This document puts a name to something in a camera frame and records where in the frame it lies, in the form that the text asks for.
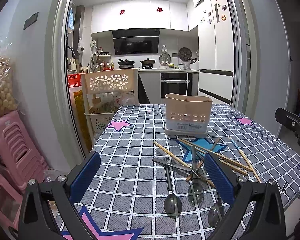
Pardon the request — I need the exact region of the blue patterned chopstick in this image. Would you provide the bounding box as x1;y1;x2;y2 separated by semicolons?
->
228;136;261;183

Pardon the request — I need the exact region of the black handled clear spoon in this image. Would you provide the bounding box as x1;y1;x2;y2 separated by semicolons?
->
188;146;204;205
208;196;224;228
164;165;183;219

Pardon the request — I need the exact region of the black handled utensil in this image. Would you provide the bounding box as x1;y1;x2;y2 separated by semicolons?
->
152;158;207;179

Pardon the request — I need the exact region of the thick bamboo chopstick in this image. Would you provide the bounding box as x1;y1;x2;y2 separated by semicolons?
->
153;141;191;168

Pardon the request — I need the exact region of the thin brown chopstick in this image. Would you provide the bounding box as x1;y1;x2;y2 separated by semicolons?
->
184;138;220;182

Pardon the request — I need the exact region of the pink plastic stool stack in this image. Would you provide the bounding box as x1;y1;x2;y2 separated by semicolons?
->
0;111;49;230

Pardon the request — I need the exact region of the white refrigerator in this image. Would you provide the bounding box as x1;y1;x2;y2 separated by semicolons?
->
197;0;235;104

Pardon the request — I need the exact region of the beige plastic utensil holder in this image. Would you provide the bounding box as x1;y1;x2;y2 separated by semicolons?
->
164;93;212;139

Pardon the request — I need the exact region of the grey checked star tablecloth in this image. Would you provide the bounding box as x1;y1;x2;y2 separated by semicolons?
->
75;104;300;239

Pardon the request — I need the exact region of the black built-in oven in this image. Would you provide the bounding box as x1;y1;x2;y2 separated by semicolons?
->
161;72;192;98

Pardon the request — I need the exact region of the bag of dried beans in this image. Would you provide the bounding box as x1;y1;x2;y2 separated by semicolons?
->
0;36;18;117

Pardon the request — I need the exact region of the red plastic basket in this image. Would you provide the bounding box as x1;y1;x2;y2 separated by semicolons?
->
68;73;81;88

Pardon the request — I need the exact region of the beige flower storage rack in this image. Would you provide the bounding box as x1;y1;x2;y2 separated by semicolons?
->
81;68;139;140

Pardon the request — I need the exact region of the black pot on stove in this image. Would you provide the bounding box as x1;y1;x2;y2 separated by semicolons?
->
140;59;155;69

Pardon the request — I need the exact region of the black wok on stove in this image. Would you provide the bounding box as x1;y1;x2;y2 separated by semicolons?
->
118;59;135;69

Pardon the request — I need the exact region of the black range hood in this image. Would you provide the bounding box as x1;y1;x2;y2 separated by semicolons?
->
112;28;160;55

